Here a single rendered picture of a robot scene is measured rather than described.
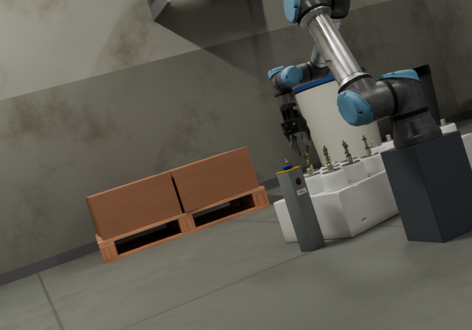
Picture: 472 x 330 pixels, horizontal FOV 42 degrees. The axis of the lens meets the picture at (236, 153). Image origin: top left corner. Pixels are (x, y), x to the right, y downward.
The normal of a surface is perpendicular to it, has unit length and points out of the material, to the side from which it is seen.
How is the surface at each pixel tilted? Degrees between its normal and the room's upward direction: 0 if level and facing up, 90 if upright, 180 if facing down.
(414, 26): 90
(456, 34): 90
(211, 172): 90
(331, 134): 94
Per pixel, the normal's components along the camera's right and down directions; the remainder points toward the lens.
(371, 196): 0.57, -0.17
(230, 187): 0.28, -0.07
